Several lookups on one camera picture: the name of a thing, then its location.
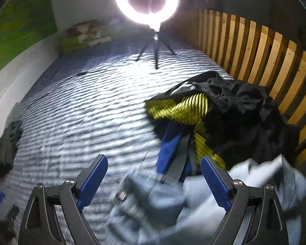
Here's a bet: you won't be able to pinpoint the ring light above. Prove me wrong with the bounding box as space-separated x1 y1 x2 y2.
115 0 180 32

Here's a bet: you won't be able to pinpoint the blue striped bed quilt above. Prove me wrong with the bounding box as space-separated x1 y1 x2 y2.
0 39 228 241

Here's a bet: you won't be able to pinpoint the black yellow sweater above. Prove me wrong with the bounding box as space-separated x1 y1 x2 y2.
145 71 300 169

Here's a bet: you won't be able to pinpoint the dark grey knit garment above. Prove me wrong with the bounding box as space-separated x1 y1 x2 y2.
0 120 23 179

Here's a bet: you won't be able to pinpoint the blue grey garment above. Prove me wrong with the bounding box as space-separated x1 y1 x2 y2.
155 121 201 183

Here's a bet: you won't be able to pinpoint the black tripod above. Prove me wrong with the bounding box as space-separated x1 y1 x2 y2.
136 29 176 70

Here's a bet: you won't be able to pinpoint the light blue denim jeans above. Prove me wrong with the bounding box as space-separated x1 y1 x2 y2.
105 156 306 244

